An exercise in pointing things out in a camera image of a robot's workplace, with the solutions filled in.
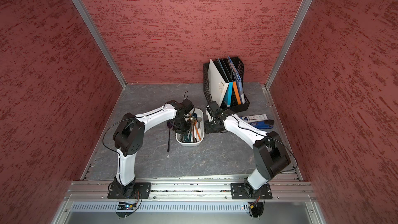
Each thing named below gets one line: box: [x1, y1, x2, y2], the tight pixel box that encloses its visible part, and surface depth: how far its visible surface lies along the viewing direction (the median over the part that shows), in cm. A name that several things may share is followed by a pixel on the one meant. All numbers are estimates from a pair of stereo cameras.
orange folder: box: [232, 81, 242, 105], surface depth 94 cm
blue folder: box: [227, 56, 246, 105], surface depth 89 cm
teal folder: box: [218, 58, 234, 108], surface depth 89 cm
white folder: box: [207, 58, 231, 107], surface depth 89 cm
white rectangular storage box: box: [175, 107, 205, 147], surface depth 93 cm
